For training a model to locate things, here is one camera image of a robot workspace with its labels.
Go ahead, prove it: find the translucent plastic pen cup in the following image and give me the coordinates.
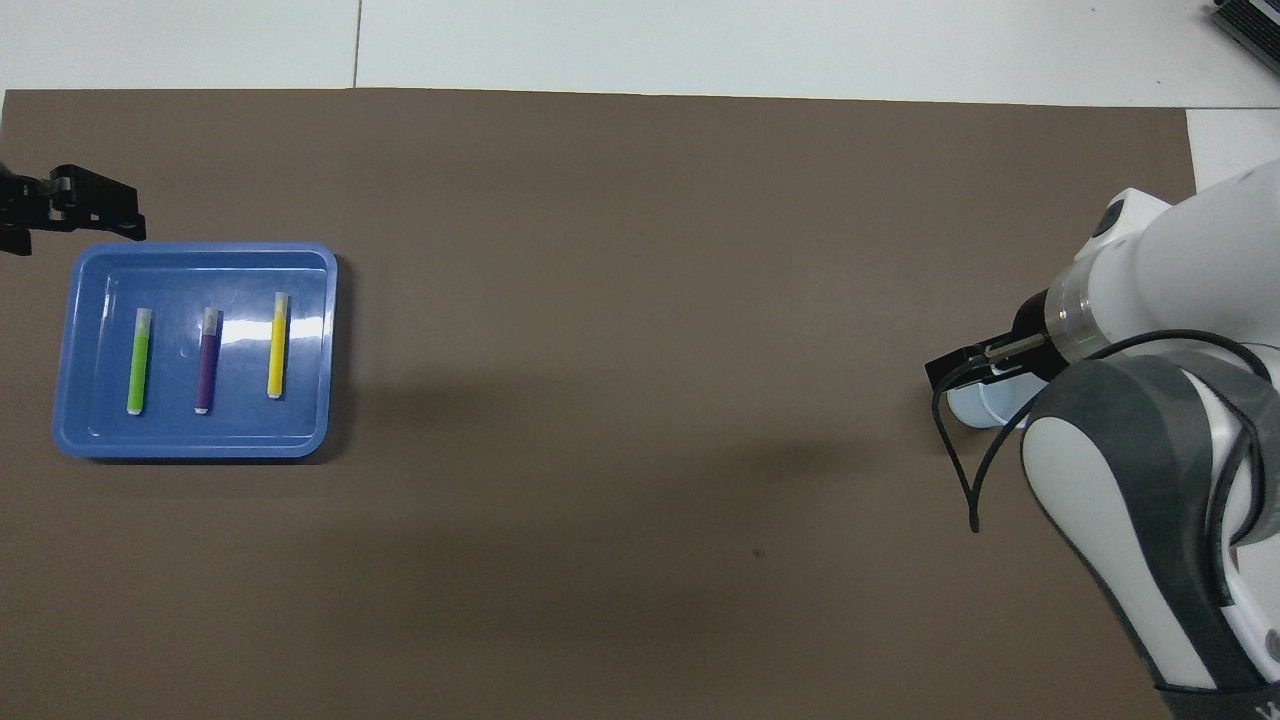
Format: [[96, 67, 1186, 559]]
[[945, 375, 1046, 430]]

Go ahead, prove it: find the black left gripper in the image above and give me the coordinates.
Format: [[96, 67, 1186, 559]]
[[0, 165, 148, 257]]

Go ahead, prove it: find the brown table mat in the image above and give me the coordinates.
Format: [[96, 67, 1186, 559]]
[[0, 88, 1246, 720]]

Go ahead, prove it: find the blue plastic tray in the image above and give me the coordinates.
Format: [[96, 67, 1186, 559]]
[[52, 241, 339, 460]]

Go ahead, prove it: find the green highlighter pen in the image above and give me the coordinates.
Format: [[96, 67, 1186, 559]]
[[126, 308, 154, 416]]

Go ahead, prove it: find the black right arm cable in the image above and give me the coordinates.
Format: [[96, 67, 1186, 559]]
[[930, 330, 1271, 533]]

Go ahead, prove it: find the grey ribbed device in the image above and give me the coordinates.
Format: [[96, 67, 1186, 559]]
[[1210, 0, 1280, 76]]

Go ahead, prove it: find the yellow highlighter pen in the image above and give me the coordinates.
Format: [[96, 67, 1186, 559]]
[[266, 292, 291, 401]]

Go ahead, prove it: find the purple highlighter pen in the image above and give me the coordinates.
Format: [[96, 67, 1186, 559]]
[[194, 307, 223, 416]]

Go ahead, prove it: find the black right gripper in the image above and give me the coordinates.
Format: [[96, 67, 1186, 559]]
[[924, 289, 1069, 391]]

